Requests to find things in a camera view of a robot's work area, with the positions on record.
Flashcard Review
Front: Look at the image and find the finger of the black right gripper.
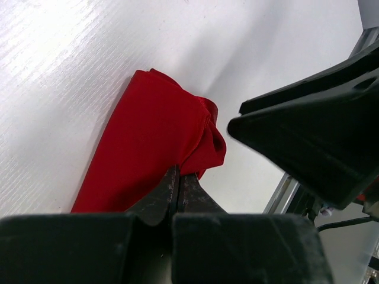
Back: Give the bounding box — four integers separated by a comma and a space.
227, 69, 378, 209
239, 44, 378, 115

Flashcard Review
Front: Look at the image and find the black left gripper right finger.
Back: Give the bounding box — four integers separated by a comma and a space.
172, 175, 333, 283

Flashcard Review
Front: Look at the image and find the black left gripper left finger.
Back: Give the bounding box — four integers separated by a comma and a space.
1, 167, 180, 283

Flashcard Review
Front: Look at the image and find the red cloth napkin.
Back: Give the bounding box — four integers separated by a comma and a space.
72, 69, 227, 213

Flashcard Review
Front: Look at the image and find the aluminium right side rail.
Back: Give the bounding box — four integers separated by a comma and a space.
348, 27, 378, 59

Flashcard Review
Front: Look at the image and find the aluminium front rail frame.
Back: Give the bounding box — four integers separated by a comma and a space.
264, 173, 315, 215

